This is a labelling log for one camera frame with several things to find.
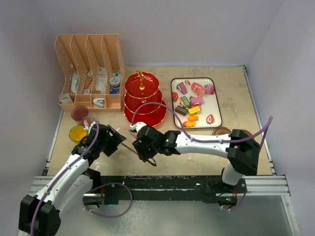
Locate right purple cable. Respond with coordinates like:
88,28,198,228
131,102,273,145

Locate right brown round coaster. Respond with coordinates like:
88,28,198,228
242,129,252,136

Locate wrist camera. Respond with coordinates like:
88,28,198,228
83,121,96,133
129,121,146,133

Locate orange fish pastry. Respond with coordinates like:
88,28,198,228
183,121,196,128
188,115,199,122

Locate green striped cake slice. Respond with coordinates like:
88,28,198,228
180,96,190,109

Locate pink mug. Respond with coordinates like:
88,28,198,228
71,106,92,125

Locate left brown round coaster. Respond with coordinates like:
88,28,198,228
212,126,232,136

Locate peach desk file organizer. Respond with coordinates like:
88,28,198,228
55,34,126,112

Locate lower orange fish pastry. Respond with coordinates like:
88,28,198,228
183,121,196,128

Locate purple striped cake slice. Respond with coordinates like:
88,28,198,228
176,82,188,95

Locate pink heart cake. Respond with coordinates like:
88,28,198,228
191,82,205,96

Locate metal serving tongs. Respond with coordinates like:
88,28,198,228
120,129,138,155

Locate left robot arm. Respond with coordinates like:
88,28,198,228
18,122,126,236

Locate yellow mug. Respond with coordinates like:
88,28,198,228
69,125,88,144

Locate brown round coaster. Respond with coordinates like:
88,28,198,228
242,129,252,136
212,126,232,136

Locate chocolate cake slice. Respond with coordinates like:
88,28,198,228
175,105,188,116

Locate red three-tier cake stand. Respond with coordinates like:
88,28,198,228
124,70,166,127

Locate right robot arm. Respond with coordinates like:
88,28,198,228
130,122,260,192

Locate upper orange fish pastry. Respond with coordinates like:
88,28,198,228
188,115,199,122

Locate white blue tube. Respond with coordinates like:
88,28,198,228
70,71,80,94

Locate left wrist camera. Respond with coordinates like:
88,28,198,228
83,121,96,133

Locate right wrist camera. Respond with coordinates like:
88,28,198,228
129,121,146,133

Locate small carton box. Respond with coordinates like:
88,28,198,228
59,93,73,104

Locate white strawberry enamel tray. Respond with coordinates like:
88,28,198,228
171,77,222,129

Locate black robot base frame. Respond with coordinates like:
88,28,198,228
81,167,249,206

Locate pink striped cake slice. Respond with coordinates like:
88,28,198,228
189,96,203,107

